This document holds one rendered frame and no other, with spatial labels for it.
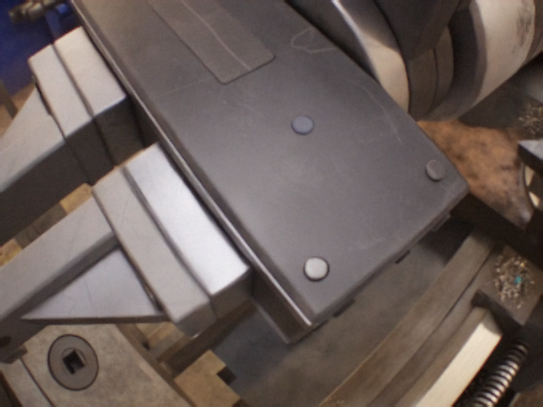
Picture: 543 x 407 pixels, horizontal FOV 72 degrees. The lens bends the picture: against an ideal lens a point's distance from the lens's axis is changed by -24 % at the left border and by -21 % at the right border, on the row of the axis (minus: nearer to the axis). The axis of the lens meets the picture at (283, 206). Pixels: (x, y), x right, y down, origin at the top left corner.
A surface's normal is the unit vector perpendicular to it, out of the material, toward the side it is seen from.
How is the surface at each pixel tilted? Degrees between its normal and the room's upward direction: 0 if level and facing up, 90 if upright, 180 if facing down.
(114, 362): 26
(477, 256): 0
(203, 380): 11
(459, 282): 0
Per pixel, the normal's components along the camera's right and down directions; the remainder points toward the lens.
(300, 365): -0.12, -0.72
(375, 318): 0.00, -0.59
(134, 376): 0.31, -0.20
